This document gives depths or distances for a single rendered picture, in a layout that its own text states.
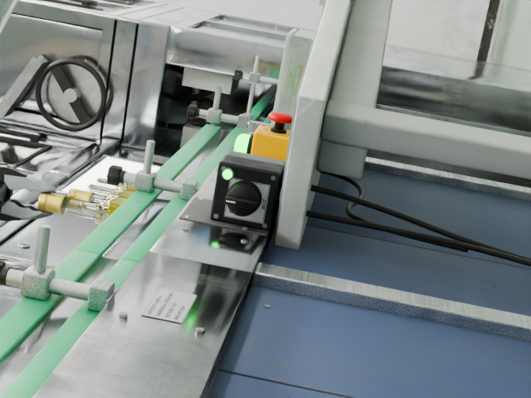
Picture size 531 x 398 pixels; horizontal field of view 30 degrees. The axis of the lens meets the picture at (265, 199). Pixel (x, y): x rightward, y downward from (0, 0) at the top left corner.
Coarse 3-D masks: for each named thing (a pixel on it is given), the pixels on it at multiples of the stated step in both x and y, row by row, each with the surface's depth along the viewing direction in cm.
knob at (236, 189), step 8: (232, 184) 126; (240, 184) 125; (248, 184) 125; (232, 192) 124; (240, 192) 124; (248, 192) 124; (256, 192) 125; (232, 200) 123; (240, 200) 123; (248, 200) 124; (256, 200) 124; (232, 208) 125; (240, 208) 125; (248, 208) 125; (256, 208) 123
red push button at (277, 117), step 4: (272, 112) 156; (276, 112) 156; (280, 112) 157; (268, 116) 156; (272, 116) 155; (276, 116) 154; (280, 116) 154; (284, 116) 155; (288, 116) 155; (272, 120) 155; (276, 120) 154; (280, 120) 154; (284, 120) 154; (288, 120) 155; (276, 124) 156; (280, 124) 156; (276, 128) 156; (280, 128) 156
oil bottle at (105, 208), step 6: (108, 198) 176; (114, 198) 176; (120, 198) 177; (96, 204) 176; (102, 204) 173; (108, 204) 173; (114, 204) 173; (120, 204) 173; (96, 210) 174; (102, 210) 173; (108, 210) 173; (114, 210) 173; (96, 216) 174; (102, 216) 173; (96, 222) 174; (102, 222) 174
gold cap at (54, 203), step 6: (42, 198) 175; (48, 198) 175; (54, 198) 175; (60, 198) 175; (66, 198) 178; (42, 204) 175; (48, 204) 175; (54, 204) 175; (60, 204) 175; (66, 204) 178; (42, 210) 176; (48, 210) 176; (54, 210) 175; (60, 210) 175
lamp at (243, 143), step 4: (240, 136) 157; (244, 136) 157; (248, 136) 157; (252, 136) 157; (236, 140) 157; (240, 140) 156; (244, 140) 156; (248, 140) 156; (252, 140) 156; (236, 144) 156; (240, 144) 156; (244, 144) 156; (248, 144) 156; (236, 148) 156; (240, 148) 156; (244, 148) 156; (248, 148) 156; (244, 152) 156; (248, 152) 156
